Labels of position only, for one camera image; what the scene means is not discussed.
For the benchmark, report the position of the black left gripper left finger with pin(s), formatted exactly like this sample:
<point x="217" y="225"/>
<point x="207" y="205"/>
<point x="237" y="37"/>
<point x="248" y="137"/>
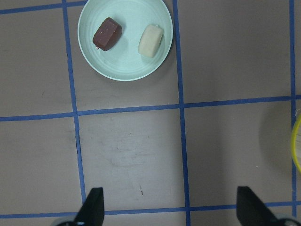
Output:
<point x="92" y="211"/>

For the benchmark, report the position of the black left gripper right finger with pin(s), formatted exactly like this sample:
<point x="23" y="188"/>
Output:
<point x="251" y="211"/>

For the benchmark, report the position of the yellow steamer tray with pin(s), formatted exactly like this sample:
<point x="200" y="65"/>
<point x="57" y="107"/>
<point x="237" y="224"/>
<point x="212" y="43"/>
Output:
<point x="296" y="143"/>

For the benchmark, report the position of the brown bun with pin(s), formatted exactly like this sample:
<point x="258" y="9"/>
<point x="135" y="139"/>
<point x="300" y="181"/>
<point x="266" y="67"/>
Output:
<point x="107" y="35"/>

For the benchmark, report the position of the white bun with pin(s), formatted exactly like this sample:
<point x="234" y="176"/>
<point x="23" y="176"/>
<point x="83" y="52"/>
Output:
<point x="150" y="40"/>

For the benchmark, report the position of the pale green plate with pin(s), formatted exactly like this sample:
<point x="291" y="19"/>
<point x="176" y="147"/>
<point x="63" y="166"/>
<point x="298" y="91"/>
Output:
<point x="123" y="62"/>

